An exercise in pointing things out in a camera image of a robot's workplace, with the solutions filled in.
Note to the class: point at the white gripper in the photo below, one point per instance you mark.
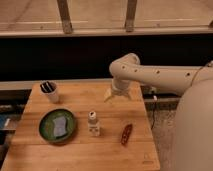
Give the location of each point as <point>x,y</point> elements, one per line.
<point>119,87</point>

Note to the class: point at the small clear bottle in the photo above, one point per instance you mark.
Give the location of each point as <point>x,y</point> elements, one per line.
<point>93,124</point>

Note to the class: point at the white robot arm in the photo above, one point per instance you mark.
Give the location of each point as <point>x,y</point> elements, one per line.
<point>192,148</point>

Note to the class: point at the red brown chili pepper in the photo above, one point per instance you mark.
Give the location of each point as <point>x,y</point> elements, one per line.
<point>126,134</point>

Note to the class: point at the white cup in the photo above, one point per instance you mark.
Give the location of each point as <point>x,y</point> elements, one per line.
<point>53,97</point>

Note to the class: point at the grey sponge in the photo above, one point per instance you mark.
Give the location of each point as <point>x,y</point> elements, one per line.
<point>60,126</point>

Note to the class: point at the black utensils in cup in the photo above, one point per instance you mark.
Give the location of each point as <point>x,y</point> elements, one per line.
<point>47,87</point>

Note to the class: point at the green round plate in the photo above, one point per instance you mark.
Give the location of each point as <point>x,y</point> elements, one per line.
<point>46,125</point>

